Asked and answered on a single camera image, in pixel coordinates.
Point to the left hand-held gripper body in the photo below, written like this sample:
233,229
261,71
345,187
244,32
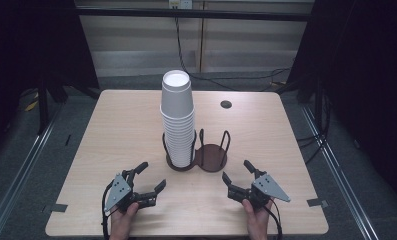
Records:
119,191

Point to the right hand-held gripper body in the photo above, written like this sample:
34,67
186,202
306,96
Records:
267,188

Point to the stack of white paper cups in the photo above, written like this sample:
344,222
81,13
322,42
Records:
177,113

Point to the person's left hand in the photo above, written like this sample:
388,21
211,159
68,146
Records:
121,223

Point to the person's right hand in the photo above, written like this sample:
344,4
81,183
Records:
257,223

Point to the grey tape strip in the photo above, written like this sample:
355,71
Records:
317,202
57,208

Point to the round dark table grommet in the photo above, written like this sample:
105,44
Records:
226,104

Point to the black metal stand leg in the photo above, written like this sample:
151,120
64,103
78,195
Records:
43,110

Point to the black curtain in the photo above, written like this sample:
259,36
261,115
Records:
369,83
29,43

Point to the black horizontal bar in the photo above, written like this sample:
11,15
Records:
192,14

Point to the metal floor rail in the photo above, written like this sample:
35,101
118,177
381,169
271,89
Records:
22,166
339,173

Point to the white wall outlet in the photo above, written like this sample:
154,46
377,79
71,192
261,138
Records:
180,3

